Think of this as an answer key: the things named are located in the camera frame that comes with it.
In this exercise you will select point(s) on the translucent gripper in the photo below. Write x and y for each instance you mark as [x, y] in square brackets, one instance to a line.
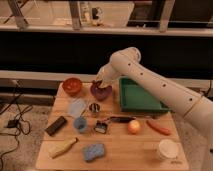
[101, 84]

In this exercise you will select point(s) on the dark red grape bunch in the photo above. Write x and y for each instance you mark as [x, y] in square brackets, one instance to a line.
[100, 90]

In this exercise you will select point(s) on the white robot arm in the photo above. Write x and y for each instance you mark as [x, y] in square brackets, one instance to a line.
[194, 107]

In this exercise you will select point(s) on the purple bowl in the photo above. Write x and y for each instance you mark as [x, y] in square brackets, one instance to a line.
[100, 93]

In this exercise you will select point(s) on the red bowl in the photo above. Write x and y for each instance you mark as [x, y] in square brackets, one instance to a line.
[72, 86]

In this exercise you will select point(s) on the small metal cup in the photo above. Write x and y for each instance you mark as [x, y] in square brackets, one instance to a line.
[94, 108]

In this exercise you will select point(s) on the green plastic tray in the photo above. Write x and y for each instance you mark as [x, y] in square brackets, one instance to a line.
[134, 98]

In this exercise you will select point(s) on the blue cup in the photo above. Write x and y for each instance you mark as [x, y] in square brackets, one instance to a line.
[80, 124]

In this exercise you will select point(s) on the wooden board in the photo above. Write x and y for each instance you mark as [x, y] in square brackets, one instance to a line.
[124, 151]

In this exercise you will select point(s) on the peach apple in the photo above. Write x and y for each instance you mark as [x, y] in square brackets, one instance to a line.
[134, 127]

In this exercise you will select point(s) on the black rectangular block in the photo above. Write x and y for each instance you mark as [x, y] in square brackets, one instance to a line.
[56, 126]

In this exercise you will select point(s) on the blue sponge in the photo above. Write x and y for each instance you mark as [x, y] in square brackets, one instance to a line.
[93, 151]

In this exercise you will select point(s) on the orange carrot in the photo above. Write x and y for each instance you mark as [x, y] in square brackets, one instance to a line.
[158, 128]

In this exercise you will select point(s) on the white cup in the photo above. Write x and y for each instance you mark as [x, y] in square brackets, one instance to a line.
[167, 149]

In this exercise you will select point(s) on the black handled knife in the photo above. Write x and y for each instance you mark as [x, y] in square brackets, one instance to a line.
[120, 119]

